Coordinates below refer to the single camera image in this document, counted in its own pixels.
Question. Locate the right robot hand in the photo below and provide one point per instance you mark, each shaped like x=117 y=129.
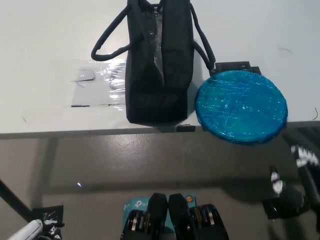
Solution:
x=303 y=156

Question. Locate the blue plate stack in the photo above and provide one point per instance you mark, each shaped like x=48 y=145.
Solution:
x=240 y=107

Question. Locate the black fabric tote bag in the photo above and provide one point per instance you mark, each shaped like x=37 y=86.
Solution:
x=160 y=100

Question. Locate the large black tape patch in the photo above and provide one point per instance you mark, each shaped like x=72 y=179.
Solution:
x=237 y=66

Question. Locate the small black tape strip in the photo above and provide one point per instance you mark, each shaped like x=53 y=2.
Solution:
x=185 y=127

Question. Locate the teal tp-link box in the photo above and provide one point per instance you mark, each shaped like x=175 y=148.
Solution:
x=136 y=205

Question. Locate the clear plastic tape sheet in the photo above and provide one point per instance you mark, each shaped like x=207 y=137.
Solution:
x=100 y=97

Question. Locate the grey tape patch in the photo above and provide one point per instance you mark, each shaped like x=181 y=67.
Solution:
x=83 y=74

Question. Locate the black table leg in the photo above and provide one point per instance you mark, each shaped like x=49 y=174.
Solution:
x=15 y=198

